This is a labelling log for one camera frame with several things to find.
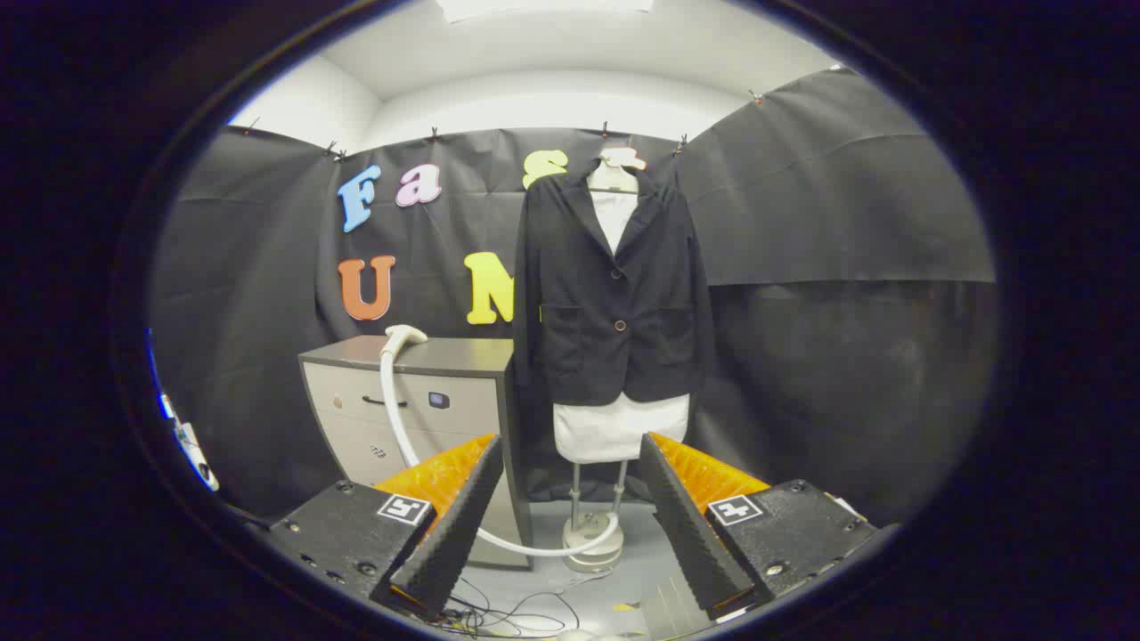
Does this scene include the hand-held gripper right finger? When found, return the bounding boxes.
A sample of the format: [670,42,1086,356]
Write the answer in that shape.
[638,432,881,622]

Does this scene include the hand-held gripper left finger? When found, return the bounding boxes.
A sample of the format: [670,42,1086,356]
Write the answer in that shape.
[265,433,505,622]

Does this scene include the white garment steamer with hose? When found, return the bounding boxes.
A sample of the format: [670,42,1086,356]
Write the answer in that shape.
[379,324,622,559]

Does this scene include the black jacket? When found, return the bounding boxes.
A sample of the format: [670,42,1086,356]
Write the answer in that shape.
[512,158,716,408]

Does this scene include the metal mannequin stand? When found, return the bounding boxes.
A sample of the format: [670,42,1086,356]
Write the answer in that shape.
[561,460,629,574]

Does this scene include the white mannequin torso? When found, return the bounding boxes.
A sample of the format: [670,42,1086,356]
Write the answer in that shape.
[552,150,691,465]

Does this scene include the grey drawer cabinet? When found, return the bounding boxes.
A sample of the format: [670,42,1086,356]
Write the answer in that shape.
[298,335,535,571]

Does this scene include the white and blue object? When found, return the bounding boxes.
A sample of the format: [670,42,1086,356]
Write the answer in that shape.
[147,329,221,492]

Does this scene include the black backdrop cloth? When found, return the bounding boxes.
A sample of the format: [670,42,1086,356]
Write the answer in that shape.
[147,67,998,526]

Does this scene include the row of small backdrop clips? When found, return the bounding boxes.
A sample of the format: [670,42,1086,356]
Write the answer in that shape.
[240,89,767,166]

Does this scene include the ceiling light panel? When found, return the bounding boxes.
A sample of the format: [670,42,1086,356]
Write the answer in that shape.
[435,0,656,23]

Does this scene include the thin black cables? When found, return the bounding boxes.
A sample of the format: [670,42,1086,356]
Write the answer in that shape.
[427,574,615,637]

